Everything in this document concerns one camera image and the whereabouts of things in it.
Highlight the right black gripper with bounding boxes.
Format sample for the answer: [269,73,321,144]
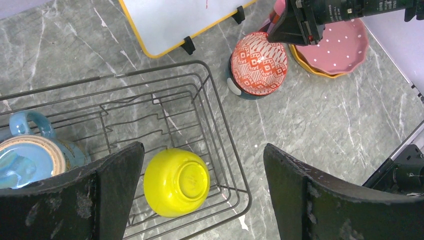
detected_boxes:
[268,0,424,46]

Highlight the small pink bottle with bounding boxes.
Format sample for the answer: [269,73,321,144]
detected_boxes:
[261,0,286,34]

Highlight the pink polka dot plate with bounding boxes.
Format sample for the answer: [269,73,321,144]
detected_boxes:
[294,19,369,75]

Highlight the yellow polka dot plate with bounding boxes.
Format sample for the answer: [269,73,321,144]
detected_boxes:
[288,44,346,79]

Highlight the teal white dotted bowl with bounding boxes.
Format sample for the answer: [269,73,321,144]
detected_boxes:
[226,58,267,101]

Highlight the grey wire dish rack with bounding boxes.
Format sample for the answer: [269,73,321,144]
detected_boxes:
[0,60,252,240]

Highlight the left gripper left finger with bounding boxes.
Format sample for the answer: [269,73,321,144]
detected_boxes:
[0,141,145,240]

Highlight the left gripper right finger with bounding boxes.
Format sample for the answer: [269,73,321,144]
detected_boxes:
[263,144,424,240]

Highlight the yellow-green bowl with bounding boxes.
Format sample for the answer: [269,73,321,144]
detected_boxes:
[143,148,211,218]

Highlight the blue butterfly mug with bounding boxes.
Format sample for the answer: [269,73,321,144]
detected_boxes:
[0,110,92,189]

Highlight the whiteboard with yellow frame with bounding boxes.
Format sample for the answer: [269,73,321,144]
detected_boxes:
[119,0,253,58]

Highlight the black base frame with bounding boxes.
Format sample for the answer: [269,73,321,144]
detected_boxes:
[363,144,424,197]

